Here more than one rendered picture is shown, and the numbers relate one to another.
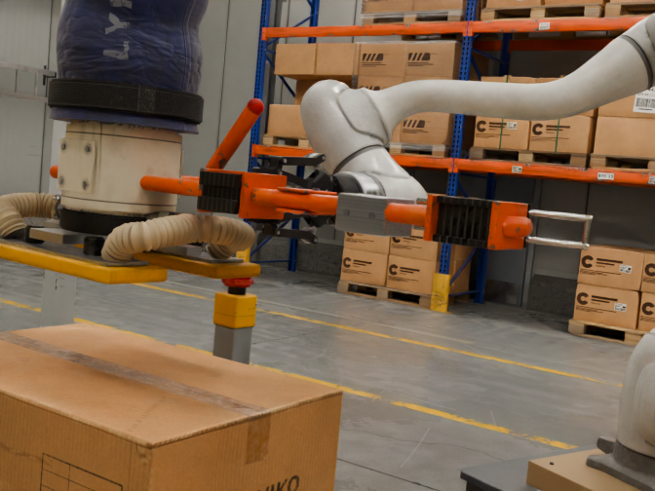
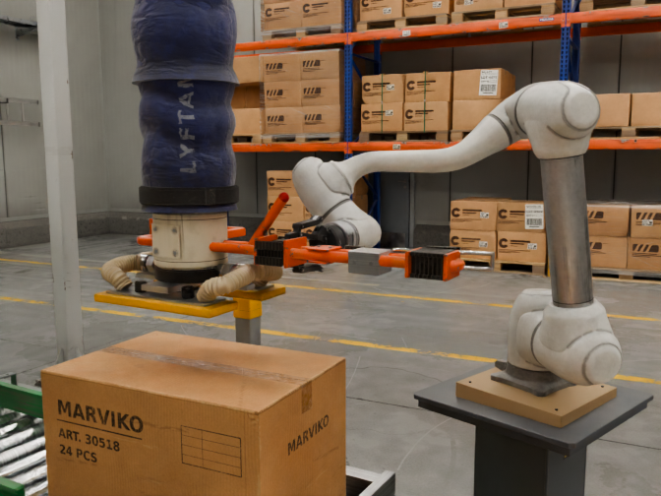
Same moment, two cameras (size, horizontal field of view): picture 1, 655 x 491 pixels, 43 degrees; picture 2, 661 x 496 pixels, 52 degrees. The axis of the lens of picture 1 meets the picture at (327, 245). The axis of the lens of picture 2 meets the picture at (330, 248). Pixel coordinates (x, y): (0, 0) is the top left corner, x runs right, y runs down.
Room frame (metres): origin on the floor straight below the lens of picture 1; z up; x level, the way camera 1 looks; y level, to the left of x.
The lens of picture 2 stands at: (-0.35, 0.20, 1.44)
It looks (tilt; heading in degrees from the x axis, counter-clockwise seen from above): 8 degrees down; 352
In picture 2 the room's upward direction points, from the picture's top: straight up
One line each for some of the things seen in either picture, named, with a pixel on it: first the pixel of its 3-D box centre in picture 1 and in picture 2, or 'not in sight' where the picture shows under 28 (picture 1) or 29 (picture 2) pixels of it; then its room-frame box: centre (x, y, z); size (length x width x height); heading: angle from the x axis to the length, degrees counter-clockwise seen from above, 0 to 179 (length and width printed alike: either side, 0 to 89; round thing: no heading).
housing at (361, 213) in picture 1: (374, 214); (370, 261); (0.98, -0.05, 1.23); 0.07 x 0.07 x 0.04; 53
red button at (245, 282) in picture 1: (237, 284); not in sight; (1.80, 0.19, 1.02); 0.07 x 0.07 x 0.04
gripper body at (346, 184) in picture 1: (322, 199); (322, 242); (1.23, 0.01, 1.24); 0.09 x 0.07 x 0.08; 144
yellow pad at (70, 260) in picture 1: (62, 248); (163, 294); (1.18, 0.38, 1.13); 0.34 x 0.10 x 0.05; 53
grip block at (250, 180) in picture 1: (242, 193); (280, 250); (1.11, 0.12, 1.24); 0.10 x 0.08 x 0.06; 143
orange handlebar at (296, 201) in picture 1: (271, 194); (289, 242); (1.24, 0.09, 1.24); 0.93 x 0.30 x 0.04; 53
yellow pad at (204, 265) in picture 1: (163, 247); (217, 280); (1.34, 0.26, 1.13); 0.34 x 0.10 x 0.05; 53
